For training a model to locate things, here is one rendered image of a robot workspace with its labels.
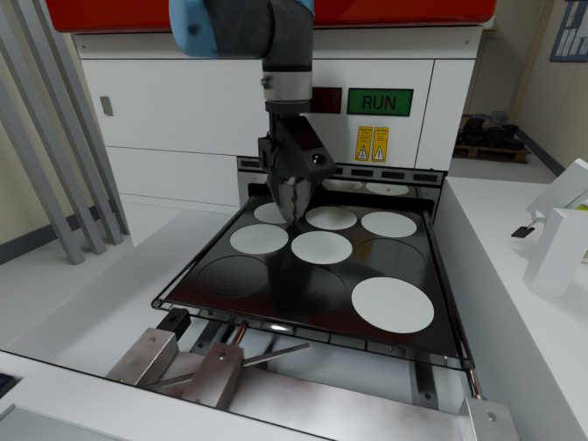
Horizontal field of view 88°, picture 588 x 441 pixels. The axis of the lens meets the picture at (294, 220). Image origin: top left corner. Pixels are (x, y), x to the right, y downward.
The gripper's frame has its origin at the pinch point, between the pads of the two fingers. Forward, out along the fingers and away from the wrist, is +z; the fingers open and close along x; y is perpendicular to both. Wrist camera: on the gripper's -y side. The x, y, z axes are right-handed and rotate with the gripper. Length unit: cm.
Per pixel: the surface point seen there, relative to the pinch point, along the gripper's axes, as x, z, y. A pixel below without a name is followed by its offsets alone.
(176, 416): 23.8, -4.7, -29.8
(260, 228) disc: 5.8, 1.3, 2.1
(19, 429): 33.1, -4.3, -25.7
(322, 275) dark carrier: 2.8, 1.4, -14.5
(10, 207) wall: 105, 58, 199
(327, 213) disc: -8.6, 1.3, 2.0
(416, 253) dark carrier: -13.5, 1.4, -16.5
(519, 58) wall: -671, -29, 360
